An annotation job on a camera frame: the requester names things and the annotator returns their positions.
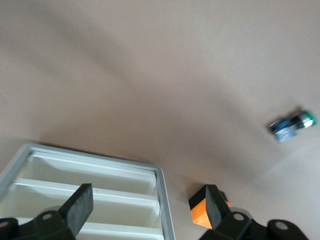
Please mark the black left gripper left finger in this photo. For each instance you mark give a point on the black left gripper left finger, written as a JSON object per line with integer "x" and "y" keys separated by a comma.
{"x": 77, "y": 210}

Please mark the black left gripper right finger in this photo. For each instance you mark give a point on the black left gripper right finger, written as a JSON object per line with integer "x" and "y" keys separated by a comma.
{"x": 215, "y": 207}

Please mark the green push button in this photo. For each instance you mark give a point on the green push button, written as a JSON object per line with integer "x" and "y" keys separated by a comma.
{"x": 283, "y": 130}

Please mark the orange button enclosure box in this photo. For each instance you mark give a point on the orange button enclosure box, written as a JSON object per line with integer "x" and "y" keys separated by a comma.
{"x": 200, "y": 216}

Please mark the white drawer cabinet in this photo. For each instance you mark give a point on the white drawer cabinet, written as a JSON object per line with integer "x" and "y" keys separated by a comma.
{"x": 165, "y": 200}

